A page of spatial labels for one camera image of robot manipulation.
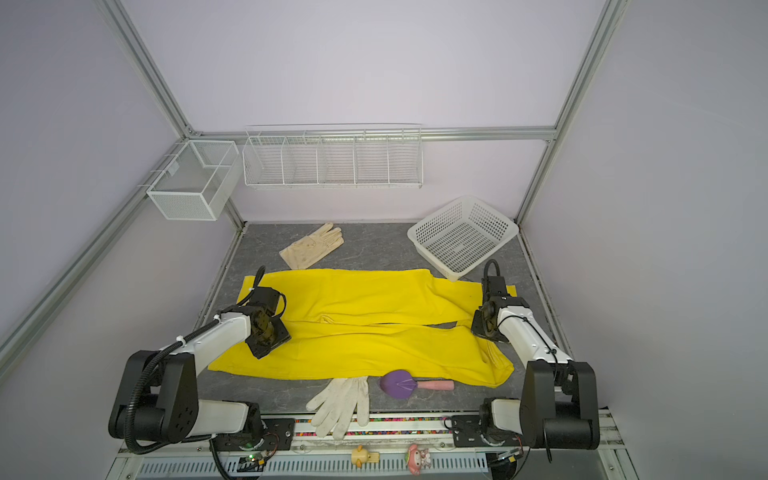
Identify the purple pink toy shovel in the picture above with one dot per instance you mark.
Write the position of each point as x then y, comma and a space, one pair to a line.
401, 385

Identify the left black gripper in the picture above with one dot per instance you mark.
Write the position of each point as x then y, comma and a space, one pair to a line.
283, 336

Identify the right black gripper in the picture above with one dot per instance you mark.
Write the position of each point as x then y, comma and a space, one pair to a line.
477, 329

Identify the white plastic laundry basket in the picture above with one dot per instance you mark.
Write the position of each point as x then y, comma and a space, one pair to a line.
461, 235

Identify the beige fabric glove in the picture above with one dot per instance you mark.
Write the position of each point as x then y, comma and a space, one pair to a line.
310, 249

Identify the white wire wall shelf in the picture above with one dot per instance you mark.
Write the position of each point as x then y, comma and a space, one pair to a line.
384, 155

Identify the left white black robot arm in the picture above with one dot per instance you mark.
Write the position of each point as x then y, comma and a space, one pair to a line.
157, 402

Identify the pink white doll figurine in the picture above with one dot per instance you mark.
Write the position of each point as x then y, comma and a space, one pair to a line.
418, 459

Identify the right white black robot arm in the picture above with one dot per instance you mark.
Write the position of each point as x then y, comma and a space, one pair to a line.
558, 407

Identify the white knit work glove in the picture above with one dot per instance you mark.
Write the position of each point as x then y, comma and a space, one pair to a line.
336, 405

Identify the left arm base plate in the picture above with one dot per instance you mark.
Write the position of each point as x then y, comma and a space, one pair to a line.
277, 435

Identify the aluminium frame rail front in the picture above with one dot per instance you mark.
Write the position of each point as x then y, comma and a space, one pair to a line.
391, 432

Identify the yellow duck figurine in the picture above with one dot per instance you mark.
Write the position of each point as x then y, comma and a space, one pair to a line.
360, 457

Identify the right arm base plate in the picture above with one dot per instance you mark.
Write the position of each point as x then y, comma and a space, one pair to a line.
474, 430

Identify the yellow trousers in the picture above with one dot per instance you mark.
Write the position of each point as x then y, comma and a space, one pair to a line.
346, 323

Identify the white mesh wall box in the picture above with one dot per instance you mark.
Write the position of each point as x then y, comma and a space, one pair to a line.
198, 180

